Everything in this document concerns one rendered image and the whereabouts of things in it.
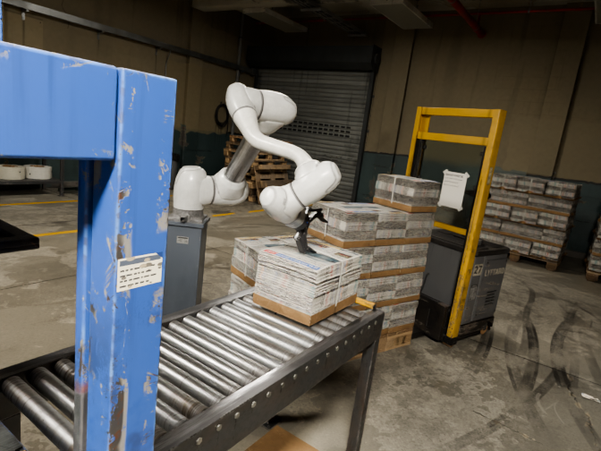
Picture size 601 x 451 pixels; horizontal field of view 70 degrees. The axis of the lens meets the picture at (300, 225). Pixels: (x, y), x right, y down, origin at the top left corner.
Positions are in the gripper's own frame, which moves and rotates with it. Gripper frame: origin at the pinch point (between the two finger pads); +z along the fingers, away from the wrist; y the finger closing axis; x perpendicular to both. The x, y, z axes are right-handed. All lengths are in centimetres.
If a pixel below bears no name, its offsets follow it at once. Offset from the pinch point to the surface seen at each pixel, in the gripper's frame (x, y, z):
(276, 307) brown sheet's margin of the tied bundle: -1.9, 33.6, -6.1
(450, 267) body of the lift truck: 6, -48, 207
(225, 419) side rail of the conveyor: 27, 63, -55
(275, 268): -4.7, 20.0, -12.8
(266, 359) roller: 17, 49, -30
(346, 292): 13.2, 16.7, 17.1
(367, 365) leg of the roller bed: 25, 42, 37
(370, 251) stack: -24, -23, 111
